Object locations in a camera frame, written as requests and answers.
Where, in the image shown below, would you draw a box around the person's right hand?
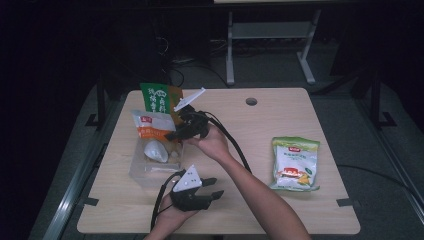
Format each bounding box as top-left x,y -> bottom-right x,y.
182,124 -> 232,163

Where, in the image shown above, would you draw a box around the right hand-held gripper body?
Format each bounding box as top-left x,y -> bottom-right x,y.
172,86 -> 212,140

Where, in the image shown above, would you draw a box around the black metal stand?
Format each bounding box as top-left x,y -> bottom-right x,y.
369,69 -> 398,130
84,75 -> 108,131

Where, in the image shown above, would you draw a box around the white and orange snack packet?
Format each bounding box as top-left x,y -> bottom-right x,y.
130,108 -> 183,165

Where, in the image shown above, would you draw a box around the black floor cables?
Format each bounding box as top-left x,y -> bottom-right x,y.
155,35 -> 232,90

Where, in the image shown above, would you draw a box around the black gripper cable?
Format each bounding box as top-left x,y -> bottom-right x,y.
199,110 -> 424,202
150,169 -> 187,232

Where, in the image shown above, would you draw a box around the clear plastic container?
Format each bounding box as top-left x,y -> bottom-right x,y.
128,115 -> 188,188

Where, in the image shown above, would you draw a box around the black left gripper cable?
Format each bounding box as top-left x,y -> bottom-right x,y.
150,169 -> 187,232

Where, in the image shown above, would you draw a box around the white metal desk frame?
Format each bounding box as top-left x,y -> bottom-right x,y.
225,8 -> 323,87

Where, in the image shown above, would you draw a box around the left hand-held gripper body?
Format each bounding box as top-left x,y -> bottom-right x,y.
169,163 -> 215,213

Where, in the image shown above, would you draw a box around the green and red snack packet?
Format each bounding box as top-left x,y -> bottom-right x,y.
139,82 -> 185,127

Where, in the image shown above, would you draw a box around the aluminium rail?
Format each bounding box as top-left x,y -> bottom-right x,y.
42,142 -> 112,240
355,99 -> 424,214

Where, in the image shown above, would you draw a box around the white and green snack packet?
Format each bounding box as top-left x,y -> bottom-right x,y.
268,135 -> 322,193

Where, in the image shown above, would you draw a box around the person's left hand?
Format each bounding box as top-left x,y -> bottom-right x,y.
155,195 -> 198,236

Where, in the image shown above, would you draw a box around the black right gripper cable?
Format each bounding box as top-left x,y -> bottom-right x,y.
199,110 -> 424,202

